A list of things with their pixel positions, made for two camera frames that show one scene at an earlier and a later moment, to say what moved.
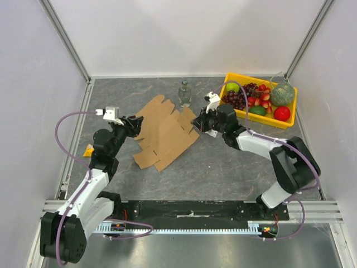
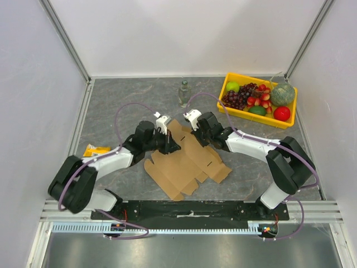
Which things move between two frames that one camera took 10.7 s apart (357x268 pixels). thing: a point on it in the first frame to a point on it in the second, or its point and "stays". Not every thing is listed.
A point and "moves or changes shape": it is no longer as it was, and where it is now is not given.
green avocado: [257, 110] stays
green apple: [232, 86] stays
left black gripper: [132, 125] to [170, 146]
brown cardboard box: [164, 133] moves or changes shape
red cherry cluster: [263, 101] stays
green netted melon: [282, 94] stays
